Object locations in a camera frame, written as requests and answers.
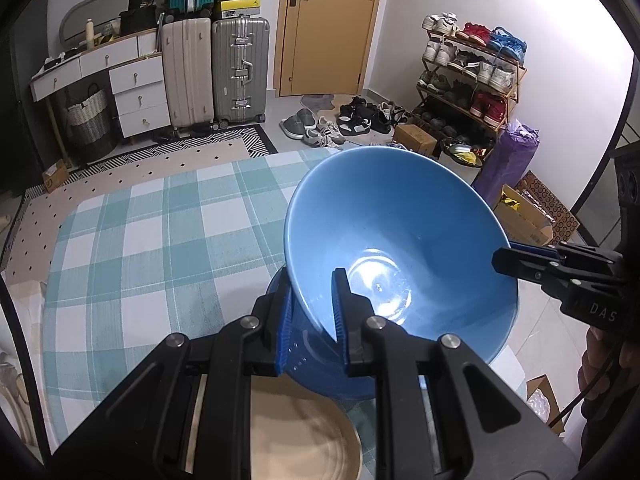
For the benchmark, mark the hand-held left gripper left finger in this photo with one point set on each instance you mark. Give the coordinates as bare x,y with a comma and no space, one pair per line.
285,330

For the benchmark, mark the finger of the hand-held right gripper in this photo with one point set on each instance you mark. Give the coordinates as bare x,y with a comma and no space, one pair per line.
530,247
522,264

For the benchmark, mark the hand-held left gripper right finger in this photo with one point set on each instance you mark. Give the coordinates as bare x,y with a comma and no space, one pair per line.
340,320

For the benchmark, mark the blue bowl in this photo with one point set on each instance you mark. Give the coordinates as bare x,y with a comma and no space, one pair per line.
305,350
400,220

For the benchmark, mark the cream plate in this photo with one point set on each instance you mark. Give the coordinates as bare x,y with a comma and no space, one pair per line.
300,435

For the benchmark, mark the person's right forearm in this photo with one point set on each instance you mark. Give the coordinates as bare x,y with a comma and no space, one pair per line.
610,440

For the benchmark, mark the person's right hand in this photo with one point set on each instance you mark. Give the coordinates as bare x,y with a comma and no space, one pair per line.
607,360

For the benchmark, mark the open cardboard box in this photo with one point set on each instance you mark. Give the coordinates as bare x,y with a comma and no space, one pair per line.
525,225

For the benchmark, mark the patterned cardboard box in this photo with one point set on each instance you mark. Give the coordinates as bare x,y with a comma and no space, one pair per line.
560,210

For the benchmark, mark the purple yoga mat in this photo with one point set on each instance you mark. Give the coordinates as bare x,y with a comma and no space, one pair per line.
507,160

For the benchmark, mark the black tray of snacks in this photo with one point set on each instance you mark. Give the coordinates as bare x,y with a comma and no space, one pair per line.
465,152

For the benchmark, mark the shoe rack with shoes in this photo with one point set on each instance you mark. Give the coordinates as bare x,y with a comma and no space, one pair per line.
487,105

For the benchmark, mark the teal checked tablecloth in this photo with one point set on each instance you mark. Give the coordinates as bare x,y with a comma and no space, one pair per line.
150,260

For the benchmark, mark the small closed cardboard box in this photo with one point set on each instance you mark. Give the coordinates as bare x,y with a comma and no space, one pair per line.
415,140

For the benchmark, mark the wooden shoe rack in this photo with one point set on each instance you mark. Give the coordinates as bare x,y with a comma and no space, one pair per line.
517,85

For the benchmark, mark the pile of sandals and sneakers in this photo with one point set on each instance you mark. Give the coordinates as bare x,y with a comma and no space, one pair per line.
355,122

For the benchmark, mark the patterned rug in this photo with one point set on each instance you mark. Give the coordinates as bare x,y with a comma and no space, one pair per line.
150,160

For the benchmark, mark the grey door mat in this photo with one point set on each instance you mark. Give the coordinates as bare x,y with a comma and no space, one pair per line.
317,101

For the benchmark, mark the silver suitcase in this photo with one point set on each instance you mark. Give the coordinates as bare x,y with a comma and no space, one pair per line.
240,70

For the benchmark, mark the beige suitcase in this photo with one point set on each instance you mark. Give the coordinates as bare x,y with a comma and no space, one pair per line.
187,75

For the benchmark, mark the small brown cardboard box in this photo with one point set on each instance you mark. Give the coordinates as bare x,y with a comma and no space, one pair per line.
56,177

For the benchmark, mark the woven laundry basket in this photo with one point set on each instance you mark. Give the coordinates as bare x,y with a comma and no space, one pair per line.
90,125

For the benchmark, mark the wooden door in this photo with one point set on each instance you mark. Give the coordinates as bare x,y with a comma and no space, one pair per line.
330,35

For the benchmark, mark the white dresser desk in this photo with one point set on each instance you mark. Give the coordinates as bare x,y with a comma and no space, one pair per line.
135,85

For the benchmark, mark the yellow black shoe box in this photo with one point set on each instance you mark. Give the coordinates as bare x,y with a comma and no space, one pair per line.
240,10

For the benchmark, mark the black storage bag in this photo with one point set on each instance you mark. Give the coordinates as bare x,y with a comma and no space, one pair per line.
137,22

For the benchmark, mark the white bottle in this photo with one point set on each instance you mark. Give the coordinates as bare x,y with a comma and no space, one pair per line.
90,32

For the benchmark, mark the grey framed oval mirror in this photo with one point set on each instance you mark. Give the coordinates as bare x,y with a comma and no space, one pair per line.
75,15

